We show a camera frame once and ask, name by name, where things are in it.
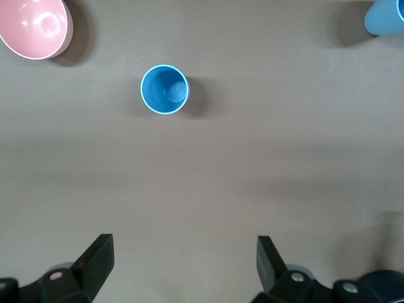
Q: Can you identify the blue plastic cup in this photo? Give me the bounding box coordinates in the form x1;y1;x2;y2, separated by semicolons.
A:
140;64;191;115
364;0;404;37

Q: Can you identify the black pot with blue handle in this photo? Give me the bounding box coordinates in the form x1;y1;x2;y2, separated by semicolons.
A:
358;270;404;303

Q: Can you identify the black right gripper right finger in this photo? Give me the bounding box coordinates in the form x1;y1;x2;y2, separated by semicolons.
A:
251;235;379;303

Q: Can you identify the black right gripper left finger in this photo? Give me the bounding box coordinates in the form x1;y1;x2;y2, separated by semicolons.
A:
0;233;115;303

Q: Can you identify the brown table cover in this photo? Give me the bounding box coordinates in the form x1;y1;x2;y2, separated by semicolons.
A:
0;0;404;303

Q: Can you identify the pink bowl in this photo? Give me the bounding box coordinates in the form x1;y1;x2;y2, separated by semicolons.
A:
0;0;74;61

